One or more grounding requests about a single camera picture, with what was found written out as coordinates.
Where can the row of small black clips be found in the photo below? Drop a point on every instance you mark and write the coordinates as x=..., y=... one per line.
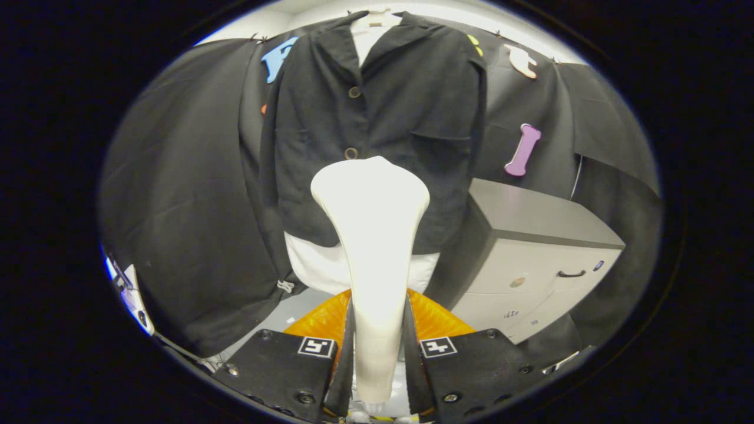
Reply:
x=257, y=39

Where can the black suit jacket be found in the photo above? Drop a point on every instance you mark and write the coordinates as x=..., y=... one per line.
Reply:
x=424, y=106

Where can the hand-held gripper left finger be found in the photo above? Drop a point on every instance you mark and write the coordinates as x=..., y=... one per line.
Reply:
x=343, y=386

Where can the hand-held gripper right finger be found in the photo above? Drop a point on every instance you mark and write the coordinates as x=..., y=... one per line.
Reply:
x=415, y=383

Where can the white plastic hanger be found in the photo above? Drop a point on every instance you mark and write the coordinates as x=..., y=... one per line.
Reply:
x=377, y=20

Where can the white shirt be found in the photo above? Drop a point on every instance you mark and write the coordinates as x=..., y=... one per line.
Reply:
x=312, y=265

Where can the white device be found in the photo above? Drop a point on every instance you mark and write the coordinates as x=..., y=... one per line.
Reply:
x=132, y=297

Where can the black backdrop cloth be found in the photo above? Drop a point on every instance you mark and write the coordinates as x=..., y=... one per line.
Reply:
x=177, y=206

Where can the grey cabinet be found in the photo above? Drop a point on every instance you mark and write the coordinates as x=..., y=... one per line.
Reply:
x=530, y=218

